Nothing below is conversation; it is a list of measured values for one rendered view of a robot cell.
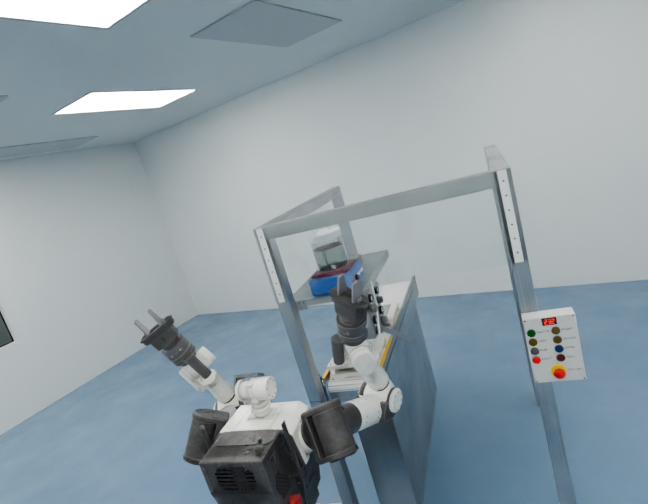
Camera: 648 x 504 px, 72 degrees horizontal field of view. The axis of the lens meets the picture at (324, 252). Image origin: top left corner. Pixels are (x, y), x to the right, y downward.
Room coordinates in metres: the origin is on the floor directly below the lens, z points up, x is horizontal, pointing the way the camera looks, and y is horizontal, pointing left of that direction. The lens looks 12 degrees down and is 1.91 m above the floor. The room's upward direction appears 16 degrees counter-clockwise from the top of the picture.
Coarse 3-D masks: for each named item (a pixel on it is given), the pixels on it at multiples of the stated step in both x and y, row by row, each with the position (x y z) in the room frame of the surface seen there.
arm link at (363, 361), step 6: (360, 348) 1.20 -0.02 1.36; (366, 348) 1.21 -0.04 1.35; (354, 354) 1.19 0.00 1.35; (360, 354) 1.19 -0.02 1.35; (366, 354) 1.20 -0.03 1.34; (354, 360) 1.19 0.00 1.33; (360, 360) 1.20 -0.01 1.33; (366, 360) 1.21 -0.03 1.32; (372, 360) 1.21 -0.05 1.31; (354, 366) 1.20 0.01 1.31; (360, 366) 1.21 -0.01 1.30; (366, 366) 1.21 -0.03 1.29; (372, 366) 1.22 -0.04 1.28; (360, 372) 1.22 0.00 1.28; (366, 372) 1.22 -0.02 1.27; (372, 372) 1.23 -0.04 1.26
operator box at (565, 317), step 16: (528, 320) 1.48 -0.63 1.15; (560, 320) 1.44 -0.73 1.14; (528, 336) 1.48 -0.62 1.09; (544, 336) 1.46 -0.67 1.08; (560, 336) 1.45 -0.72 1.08; (576, 336) 1.43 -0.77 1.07; (544, 352) 1.47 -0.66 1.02; (576, 352) 1.43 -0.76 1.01; (544, 368) 1.47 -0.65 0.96; (576, 368) 1.43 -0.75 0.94
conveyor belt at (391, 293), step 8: (384, 288) 3.08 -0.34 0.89; (392, 288) 3.03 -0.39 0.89; (400, 288) 2.98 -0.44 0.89; (384, 296) 2.91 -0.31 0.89; (392, 296) 2.87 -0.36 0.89; (400, 296) 2.82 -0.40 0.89; (400, 304) 2.68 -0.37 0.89; (384, 336) 2.29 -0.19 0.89; (352, 376) 1.95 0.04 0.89; (360, 376) 1.93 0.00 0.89; (328, 384) 1.95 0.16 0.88; (336, 384) 1.93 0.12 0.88; (344, 384) 1.92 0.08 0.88; (352, 384) 1.90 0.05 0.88; (360, 384) 1.88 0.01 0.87
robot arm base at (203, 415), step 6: (204, 408) 1.35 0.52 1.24; (192, 414) 1.30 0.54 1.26; (198, 414) 1.28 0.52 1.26; (204, 414) 1.28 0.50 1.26; (210, 414) 1.30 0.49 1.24; (216, 414) 1.31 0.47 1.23; (222, 414) 1.32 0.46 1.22; (228, 414) 1.34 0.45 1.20; (198, 420) 1.27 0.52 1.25; (204, 420) 1.27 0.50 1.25; (210, 420) 1.27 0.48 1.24; (216, 420) 1.27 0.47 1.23; (222, 420) 1.27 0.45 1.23; (228, 420) 1.31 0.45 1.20; (216, 426) 1.26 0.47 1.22; (222, 426) 1.26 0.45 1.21; (216, 432) 1.26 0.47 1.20; (186, 456) 1.25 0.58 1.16; (192, 462) 1.23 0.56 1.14; (198, 462) 1.23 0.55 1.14
